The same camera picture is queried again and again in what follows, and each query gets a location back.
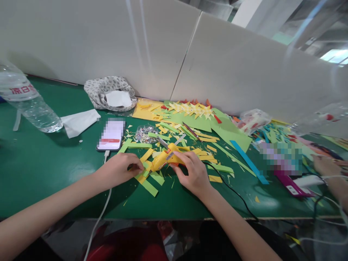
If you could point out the person's left hand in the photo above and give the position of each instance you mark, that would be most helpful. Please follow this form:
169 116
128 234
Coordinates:
115 170

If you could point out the person's right hand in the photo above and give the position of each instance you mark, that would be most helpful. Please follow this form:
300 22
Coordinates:
194 174

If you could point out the person's left index finger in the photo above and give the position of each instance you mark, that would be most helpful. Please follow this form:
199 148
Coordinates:
133 159

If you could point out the person's left thumb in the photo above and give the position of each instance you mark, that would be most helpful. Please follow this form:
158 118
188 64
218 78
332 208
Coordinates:
134 173

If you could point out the person's right thumb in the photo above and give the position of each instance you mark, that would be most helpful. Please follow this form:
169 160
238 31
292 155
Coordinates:
178 171

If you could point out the person's right index finger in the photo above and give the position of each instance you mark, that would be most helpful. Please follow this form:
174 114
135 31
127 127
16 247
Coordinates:
185 156

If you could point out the woven green yellow paper piece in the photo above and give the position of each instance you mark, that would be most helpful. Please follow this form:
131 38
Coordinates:
146 170

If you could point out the yellow hot glue gun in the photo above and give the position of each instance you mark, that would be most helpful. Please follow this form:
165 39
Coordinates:
163 159

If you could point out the pile of green yellow strips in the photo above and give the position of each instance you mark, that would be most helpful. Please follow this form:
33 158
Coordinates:
201 153

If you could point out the silver scissors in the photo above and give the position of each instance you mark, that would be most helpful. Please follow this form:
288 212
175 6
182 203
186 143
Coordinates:
165 143

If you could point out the dark red pen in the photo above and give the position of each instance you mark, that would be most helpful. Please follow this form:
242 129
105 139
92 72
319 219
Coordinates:
191 131

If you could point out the clear dish of googly eyes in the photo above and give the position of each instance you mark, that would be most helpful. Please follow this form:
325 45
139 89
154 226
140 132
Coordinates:
145 133

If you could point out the smartphone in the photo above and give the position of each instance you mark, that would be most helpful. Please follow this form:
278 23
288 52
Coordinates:
111 136

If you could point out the row of yellow paper fish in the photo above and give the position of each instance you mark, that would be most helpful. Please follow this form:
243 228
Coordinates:
190 108

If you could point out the yellow paper sheet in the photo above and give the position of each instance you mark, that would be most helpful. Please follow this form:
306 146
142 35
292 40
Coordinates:
142 111

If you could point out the green paper sheet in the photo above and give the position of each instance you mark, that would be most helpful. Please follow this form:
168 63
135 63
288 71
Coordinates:
231 130

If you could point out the crumpled white tissue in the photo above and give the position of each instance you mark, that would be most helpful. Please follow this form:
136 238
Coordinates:
117 98

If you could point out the blue paper strip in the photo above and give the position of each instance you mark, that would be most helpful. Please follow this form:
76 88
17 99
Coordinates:
248 161

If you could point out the flat white tissue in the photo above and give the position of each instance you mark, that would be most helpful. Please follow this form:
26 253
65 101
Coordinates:
78 121

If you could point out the person's legs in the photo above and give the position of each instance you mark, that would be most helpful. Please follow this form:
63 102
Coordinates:
163 242

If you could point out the clear plastic bag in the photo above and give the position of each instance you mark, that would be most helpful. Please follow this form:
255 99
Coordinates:
254 121

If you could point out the patterned cloth bag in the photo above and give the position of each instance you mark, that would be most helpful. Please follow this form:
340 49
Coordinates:
93 91

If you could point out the slanted white partition panel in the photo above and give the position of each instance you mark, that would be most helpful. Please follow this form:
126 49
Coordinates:
244 68

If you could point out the magenta flat case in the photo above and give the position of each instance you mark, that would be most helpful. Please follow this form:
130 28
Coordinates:
293 187

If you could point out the clear plastic water bottle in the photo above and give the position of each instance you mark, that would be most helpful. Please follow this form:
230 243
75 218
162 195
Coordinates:
30 103

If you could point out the white plastic strip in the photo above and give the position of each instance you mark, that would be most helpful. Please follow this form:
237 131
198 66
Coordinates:
17 121

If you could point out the pile of coloured paper scraps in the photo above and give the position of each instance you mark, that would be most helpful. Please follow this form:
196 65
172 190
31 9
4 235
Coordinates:
307 141

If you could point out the wide white partition panel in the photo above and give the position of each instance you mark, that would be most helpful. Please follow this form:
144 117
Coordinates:
95 40

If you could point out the white power adapter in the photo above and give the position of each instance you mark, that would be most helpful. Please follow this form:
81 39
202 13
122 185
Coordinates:
308 180

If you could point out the clear bottle with red label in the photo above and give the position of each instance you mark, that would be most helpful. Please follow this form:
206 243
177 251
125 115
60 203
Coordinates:
320 119

